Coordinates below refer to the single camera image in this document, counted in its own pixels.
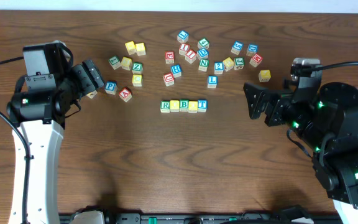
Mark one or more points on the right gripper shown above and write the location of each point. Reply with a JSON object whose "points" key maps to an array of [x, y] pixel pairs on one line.
{"points": [[288, 99]]}

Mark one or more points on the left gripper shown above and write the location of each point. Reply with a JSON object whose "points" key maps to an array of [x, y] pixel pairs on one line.
{"points": [[89, 77]]}

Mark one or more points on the yellow block cluster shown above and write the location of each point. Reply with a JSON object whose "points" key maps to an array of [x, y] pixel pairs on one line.
{"points": [[228, 64]]}

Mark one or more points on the blue T block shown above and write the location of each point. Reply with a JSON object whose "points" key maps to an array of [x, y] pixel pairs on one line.
{"points": [[202, 105]]}

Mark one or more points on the yellow O block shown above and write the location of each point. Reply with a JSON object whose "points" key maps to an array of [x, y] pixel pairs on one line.
{"points": [[192, 106]]}

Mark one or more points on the green B block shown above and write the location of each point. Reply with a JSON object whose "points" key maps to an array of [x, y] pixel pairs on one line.
{"points": [[184, 105]]}

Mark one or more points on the green R block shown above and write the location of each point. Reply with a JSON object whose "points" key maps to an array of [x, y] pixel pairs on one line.
{"points": [[165, 106]]}

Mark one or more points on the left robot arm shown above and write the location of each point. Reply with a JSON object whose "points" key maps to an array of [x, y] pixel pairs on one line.
{"points": [[38, 116]]}

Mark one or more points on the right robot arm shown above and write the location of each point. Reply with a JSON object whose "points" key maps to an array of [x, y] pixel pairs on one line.
{"points": [[325, 118]]}

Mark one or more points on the blue P block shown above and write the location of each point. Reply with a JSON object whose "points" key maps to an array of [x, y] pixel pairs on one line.
{"points": [[110, 88]]}

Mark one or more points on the green L block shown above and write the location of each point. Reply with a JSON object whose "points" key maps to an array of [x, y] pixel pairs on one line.
{"points": [[115, 62]]}

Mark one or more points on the red M block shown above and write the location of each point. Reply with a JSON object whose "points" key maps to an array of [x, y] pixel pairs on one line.
{"points": [[256, 60]]}

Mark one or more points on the green J block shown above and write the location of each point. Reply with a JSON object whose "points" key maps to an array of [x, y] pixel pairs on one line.
{"points": [[239, 63]]}

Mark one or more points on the yellow block beside L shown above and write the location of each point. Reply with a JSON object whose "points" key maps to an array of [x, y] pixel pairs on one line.
{"points": [[126, 63]]}

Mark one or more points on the red A block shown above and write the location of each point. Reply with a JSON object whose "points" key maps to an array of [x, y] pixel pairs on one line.
{"points": [[125, 94]]}

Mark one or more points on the blue L block lower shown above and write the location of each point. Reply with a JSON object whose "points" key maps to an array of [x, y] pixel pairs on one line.
{"points": [[212, 81]]}

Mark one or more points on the blue l block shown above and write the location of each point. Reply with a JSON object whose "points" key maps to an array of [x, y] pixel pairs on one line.
{"points": [[182, 36], [212, 81]]}

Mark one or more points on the blue D block right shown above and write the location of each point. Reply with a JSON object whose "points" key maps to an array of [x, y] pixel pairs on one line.
{"points": [[252, 50]]}

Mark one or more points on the blue d block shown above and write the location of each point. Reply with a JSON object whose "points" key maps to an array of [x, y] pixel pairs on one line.
{"points": [[252, 50], [202, 54]]}

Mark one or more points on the blue 2 block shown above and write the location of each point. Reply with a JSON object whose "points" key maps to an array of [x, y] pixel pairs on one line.
{"points": [[218, 68]]}

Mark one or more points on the blue S block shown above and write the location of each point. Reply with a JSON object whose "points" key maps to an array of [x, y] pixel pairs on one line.
{"points": [[237, 47]]}

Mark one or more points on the green Z block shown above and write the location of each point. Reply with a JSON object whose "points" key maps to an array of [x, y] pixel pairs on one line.
{"points": [[137, 68]]}

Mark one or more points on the green N block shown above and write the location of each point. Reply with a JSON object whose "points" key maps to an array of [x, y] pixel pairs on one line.
{"points": [[203, 65]]}

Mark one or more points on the blue D block centre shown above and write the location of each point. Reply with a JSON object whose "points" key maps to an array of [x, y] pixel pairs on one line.
{"points": [[202, 54]]}

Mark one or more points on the green 4 block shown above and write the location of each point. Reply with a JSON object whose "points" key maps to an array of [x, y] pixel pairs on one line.
{"points": [[203, 43]]}

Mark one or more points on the red I block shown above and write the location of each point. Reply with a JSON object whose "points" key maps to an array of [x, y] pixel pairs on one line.
{"points": [[190, 56]]}

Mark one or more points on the blue H block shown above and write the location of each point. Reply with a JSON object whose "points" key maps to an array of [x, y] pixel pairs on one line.
{"points": [[176, 70]]}

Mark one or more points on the red U block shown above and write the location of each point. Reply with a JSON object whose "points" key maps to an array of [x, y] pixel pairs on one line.
{"points": [[169, 79]]}

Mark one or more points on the red H block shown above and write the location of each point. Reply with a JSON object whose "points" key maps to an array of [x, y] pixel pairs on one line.
{"points": [[184, 48]]}

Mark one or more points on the red E block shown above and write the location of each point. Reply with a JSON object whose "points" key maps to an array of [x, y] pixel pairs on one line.
{"points": [[169, 57]]}

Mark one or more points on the blue L block top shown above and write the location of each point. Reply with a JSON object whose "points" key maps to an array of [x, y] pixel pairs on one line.
{"points": [[182, 36]]}

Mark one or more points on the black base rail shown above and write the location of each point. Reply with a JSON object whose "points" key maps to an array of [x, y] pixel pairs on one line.
{"points": [[98, 216]]}

